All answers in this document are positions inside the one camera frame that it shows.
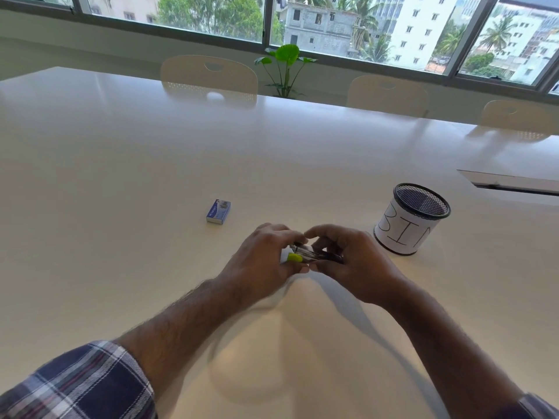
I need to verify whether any dark metal window frame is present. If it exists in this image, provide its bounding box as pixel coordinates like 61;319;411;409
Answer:
0;0;559;95

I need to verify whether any green leafy plant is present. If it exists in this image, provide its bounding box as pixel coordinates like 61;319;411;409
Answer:
254;44;318;99

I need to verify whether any white tall building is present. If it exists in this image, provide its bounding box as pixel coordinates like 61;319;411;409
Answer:
384;0;460;71

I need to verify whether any plaid shirt sleeve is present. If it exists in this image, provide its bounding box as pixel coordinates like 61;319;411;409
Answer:
493;392;559;419
0;340;158;419

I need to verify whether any cream plastic chair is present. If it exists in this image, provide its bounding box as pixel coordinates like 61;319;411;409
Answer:
160;55;259;103
480;100;559;136
346;75;431;118

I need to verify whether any person's left hand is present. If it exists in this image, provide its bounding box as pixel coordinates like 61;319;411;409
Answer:
217;222;309;308

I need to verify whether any plaid shirt left sleeve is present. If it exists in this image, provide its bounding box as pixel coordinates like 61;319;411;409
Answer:
0;340;158;419

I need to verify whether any person's right forearm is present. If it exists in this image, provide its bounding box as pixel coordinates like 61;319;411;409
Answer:
381;278;531;419

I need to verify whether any person's left forearm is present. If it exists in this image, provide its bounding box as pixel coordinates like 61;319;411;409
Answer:
114;275;263;400

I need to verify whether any black mesh cup, paper label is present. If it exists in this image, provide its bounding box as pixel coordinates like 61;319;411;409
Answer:
374;183;451;256

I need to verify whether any person's right hand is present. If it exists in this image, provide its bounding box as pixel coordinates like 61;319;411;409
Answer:
304;224;414;308

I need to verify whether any table cable hatch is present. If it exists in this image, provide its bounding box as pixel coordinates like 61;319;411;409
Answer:
457;169;559;197

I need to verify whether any small blue staple box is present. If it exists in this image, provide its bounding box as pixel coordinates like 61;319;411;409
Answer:
206;198;231;226

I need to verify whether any grey concrete building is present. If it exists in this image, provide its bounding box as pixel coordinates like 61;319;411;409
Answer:
279;1;361;58

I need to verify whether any plaid shirt right sleeve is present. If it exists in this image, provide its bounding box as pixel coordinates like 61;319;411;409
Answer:
493;392;559;419

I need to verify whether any black and yellow-green stapler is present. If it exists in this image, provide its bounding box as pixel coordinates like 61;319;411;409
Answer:
286;242;346;264

